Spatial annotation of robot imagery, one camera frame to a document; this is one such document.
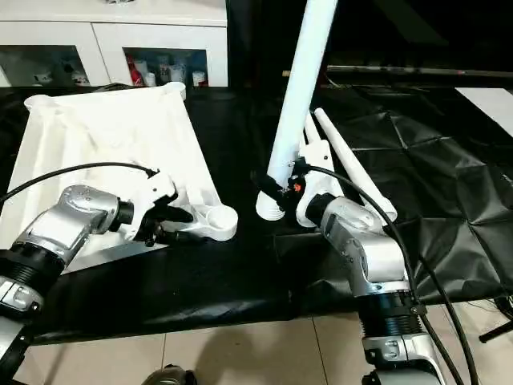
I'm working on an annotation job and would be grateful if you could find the white plastic table top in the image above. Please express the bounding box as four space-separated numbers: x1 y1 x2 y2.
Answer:
6 81 240 277

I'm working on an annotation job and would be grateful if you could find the dark shoe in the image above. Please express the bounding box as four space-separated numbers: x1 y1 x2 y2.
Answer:
146 362 198 385

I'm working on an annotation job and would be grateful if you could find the black work mat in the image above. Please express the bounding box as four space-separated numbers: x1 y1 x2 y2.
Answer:
0 83 513 347

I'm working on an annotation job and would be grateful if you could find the red white bottle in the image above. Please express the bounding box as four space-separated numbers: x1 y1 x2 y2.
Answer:
127 55 144 87

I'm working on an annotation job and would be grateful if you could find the white glass door cabinet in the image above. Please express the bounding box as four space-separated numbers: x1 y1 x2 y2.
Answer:
0 0 229 90

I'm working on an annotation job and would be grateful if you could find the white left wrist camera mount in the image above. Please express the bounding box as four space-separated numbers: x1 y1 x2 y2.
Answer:
119 170 180 242

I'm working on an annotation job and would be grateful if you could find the black left wrist camera cable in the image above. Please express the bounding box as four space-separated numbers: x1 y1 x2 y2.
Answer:
0 160 162 202

